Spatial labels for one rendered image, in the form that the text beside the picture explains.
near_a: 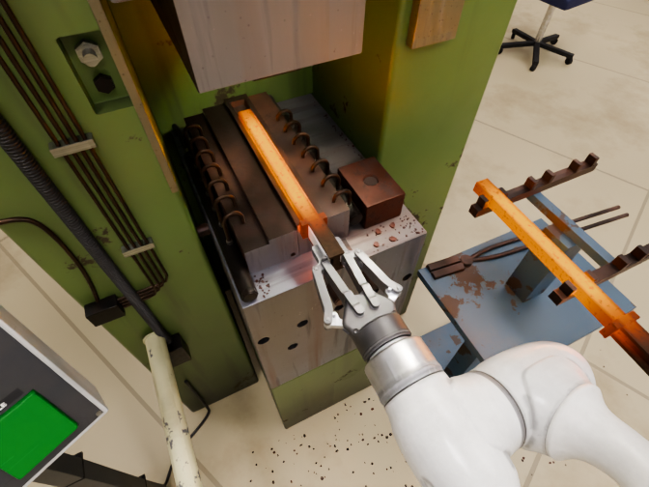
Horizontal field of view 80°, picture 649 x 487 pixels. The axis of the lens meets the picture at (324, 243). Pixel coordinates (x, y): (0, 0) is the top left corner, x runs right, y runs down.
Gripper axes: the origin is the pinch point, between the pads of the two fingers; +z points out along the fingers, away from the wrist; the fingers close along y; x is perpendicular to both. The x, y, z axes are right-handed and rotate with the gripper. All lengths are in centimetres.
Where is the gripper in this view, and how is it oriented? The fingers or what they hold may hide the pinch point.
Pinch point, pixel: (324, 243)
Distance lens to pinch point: 63.5
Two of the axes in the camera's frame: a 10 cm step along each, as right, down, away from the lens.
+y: 9.0, -3.5, 2.7
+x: 0.0, -6.0, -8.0
